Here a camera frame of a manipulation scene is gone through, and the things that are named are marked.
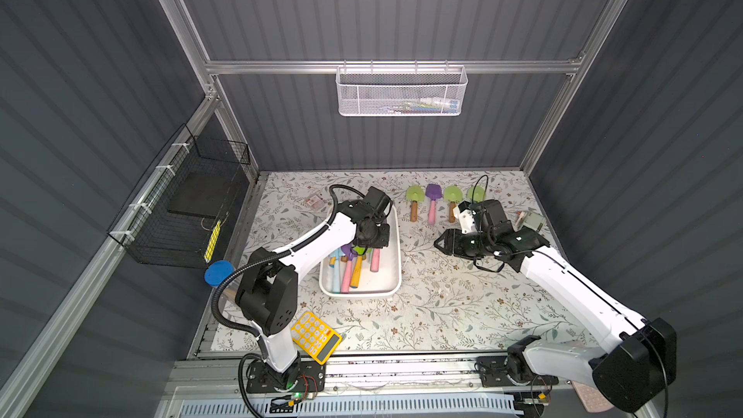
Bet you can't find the pale green tape dispenser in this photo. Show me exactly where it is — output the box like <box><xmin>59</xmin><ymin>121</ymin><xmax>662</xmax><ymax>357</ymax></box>
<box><xmin>515</xmin><ymin>210</ymin><xmax>547</xmax><ymax>233</ymax></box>

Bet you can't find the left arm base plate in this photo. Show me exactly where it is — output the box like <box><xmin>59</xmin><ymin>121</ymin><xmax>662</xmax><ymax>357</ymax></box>
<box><xmin>246</xmin><ymin>358</ymin><xmax>326</xmax><ymax>394</ymax></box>

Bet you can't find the yellow calculator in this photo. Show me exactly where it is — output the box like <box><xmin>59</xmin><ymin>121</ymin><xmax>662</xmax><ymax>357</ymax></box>
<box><xmin>290</xmin><ymin>312</ymin><xmax>342</xmax><ymax>365</ymax></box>

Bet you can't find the green shovel yellow handle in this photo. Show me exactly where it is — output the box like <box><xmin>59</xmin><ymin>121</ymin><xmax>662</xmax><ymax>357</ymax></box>
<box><xmin>350</xmin><ymin>247</ymin><xmax>367</xmax><ymax>288</ymax></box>

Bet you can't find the green shovel brown handle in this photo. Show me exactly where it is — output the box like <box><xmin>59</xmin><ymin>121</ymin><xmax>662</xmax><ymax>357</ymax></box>
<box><xmin>443</xmin><ymin>186</ymin><xmax>464</xmax><ymax>224</ymax></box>

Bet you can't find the purple shovel pink handle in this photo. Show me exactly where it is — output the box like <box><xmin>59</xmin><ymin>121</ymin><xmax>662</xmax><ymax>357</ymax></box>
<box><xmin>370</xmin><ymin>249</ymin><xmax>381</xmax><ymax>273</ymax></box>
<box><xmin>425</xmin><ymin>183</ymin><xmax>443</xmax><ymax>226</ymax></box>

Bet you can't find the black wire basket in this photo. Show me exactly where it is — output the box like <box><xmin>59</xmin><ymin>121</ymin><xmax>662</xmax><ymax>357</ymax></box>
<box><xmin>108</xmin><ymin>127</ymin><xmax>253</xmax><ymax>270</ymax></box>

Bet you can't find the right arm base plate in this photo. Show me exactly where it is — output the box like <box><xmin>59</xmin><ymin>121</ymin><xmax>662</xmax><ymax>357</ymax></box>
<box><xmin>475</xmin><ymin>356</ymin><xmax>559</xmax><ymax>388</ymax></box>

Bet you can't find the pink calculator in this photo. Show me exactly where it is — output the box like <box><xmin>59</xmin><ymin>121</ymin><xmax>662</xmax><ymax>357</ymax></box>
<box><xmin>571</xmin><ymin>381</ymin><xmax>613</xmax><ymax>414</ymax></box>

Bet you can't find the white plastic storage box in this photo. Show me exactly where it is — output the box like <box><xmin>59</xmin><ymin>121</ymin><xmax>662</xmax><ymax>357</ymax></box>
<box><xmin>318</xmin><ymin>206</ymin><xmax>402</xmax><ymax>299</ymax></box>

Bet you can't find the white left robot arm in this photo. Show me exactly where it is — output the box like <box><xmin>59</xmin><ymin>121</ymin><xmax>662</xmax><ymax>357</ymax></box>
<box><xmin>236</xmin><ymin>184</ymin><xmax>393</xmax><ymax>373</ymax></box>

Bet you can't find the white wire mesh basket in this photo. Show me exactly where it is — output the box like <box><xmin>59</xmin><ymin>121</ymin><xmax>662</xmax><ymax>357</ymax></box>
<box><xmin>335</xmin><ymin>64</ymin><xmax>468</xmax><ymax>117</ymax></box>

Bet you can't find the blue shovel blue handle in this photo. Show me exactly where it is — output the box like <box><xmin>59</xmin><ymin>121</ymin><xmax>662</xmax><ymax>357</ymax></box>
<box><xmin>330</xmin><ymin>249</ymin><xmax>342</xmax><ymax>293</ymax></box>

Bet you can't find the green shovel wooden handle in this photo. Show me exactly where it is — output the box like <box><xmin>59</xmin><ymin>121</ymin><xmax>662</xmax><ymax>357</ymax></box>
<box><xmin>466</xmin><ymin>186</ymin><xmax>486</xmax><ymax>203</ymax></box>
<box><xmin>406</xmin><ymin>185</ymin><xmax>425</xmax><ymax>223</ymax></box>

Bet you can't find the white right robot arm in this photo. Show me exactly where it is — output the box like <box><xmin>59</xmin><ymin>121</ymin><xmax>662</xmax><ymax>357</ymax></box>
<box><xmin>435</xmin><ymin>199</ymin><xmax>677</xmax><ymax>413</ymax></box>

